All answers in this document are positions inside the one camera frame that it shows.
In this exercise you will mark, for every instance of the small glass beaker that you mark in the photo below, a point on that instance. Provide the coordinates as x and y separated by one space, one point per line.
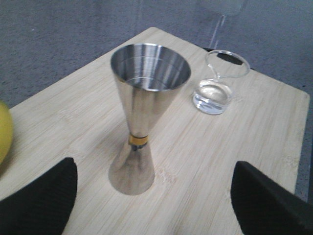
213 94

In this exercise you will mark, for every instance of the yellow lemon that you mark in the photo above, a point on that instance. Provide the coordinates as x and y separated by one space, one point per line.
6 130

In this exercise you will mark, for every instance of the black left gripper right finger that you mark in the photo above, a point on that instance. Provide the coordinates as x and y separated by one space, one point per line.
263 207

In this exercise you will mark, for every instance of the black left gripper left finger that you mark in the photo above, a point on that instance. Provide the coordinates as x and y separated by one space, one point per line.
42 207

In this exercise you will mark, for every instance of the light wooden cutting board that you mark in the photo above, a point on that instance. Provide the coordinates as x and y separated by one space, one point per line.
194 154

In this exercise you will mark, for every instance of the steel double jigger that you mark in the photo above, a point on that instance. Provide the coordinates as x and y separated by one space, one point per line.
148 78

